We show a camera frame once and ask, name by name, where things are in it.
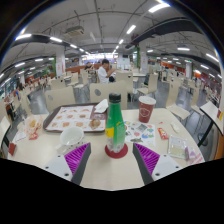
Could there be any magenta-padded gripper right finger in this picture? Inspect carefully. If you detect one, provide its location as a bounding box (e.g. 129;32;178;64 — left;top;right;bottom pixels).
132;142;184;186

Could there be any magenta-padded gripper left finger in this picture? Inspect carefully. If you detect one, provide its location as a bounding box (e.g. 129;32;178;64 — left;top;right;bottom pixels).
42;142;93;186

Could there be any green plastic drink bottle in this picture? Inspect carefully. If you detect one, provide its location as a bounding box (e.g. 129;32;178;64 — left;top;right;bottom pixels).
105;92;127;154

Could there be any white dotted mug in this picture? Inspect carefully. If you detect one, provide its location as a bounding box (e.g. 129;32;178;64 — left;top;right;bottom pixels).
54;126;86;155

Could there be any printed sticker leaflet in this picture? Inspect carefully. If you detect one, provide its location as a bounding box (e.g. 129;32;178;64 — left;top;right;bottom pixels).
123;119;157;147

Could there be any clear plastic packet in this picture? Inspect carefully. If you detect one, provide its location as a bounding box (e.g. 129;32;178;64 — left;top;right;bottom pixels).
167;134;189;160

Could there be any flat round red coaster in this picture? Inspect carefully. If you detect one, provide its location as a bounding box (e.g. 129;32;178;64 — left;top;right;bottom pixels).
104;143;129;160

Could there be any brown bread bun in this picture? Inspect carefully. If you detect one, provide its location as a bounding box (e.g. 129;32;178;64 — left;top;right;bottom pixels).
88;118;102;130

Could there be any dark food tray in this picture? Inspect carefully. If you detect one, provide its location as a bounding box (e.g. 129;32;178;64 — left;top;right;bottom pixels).
43;103;109;134

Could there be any white sauce sachet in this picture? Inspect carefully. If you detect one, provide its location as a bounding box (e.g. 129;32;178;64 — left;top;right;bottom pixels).
169;122;181;134

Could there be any red paper cup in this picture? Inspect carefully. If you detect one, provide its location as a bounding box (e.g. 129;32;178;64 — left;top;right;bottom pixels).
138;95;157;124

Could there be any clear plastic food bag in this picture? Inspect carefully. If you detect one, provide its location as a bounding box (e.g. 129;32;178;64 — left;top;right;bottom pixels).
22;114;44;136

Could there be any crumpled white napkin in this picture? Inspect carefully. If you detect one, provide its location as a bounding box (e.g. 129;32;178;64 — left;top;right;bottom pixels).
94;98;110;114

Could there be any group of beige chairs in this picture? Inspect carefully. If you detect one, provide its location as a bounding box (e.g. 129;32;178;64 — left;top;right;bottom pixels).
3;68;224;124

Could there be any white rectangular side table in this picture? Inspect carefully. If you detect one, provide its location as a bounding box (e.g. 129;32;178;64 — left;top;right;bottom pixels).
199;100;224;148
0;115;11;148

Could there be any person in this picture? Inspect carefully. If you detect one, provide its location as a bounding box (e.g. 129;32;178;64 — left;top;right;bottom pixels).
84;61;95;72
97;58;117;84

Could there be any group of ceiling lights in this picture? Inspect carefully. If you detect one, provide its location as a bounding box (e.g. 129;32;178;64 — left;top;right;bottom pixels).
0;1;223;79

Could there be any ceiling air conditioner unit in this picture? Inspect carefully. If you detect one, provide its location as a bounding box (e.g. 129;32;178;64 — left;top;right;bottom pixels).
64;25;85;38

